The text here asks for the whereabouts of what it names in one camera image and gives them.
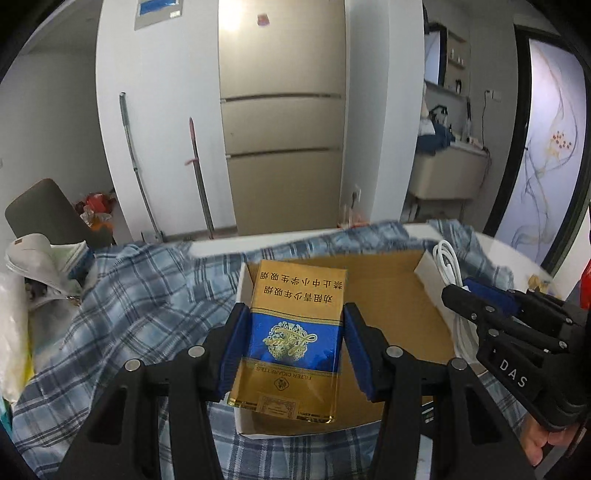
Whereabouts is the white cable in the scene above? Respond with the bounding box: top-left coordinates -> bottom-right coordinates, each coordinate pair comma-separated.
431,239 -> 484,370

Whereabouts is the gold blue cigarette pack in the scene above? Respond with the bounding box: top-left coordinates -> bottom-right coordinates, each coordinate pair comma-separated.
228,260 -> 348,424

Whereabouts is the right hand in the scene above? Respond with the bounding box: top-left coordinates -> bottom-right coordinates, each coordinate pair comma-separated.
520,414 -> 579,466

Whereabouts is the red soda bottle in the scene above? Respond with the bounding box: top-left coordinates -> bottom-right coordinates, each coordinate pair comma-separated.
579,260 -> 591,310

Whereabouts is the decorated glass door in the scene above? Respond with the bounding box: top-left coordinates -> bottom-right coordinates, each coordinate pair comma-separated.
484,26 -> 590,273

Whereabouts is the white plastic bag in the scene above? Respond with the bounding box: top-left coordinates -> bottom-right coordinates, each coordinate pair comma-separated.
0,272 -> 34,404

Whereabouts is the beige bathroom vanity cabinet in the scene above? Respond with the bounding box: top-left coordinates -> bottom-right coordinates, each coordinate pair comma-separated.
408,143 -> 490,201

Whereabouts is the blue plaid cloth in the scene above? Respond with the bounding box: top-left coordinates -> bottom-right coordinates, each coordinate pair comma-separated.
11,220 -> 516,480

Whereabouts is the dark blue towel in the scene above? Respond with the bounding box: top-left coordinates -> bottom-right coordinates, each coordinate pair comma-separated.
417,124 -> 456,155

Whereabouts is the white paper bag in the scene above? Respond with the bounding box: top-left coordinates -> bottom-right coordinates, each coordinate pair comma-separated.
5,233 -> 94,297

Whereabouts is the red bag on floor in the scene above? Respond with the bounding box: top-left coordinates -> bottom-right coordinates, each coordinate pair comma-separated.
74,192 -> 116,232

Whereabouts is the dark grey chair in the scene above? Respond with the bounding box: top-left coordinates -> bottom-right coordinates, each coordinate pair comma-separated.
5,179 -> 113,250

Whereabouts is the bathroom mirror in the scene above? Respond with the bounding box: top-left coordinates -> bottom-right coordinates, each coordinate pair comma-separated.
424,24 -> 447,86

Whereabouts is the gold three-door refrigerator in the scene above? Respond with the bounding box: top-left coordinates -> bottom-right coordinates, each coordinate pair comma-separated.
218,0 -> 346,235

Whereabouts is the grey wall electrical panel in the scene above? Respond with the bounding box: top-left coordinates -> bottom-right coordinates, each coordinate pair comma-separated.
134,0 -> 183,30

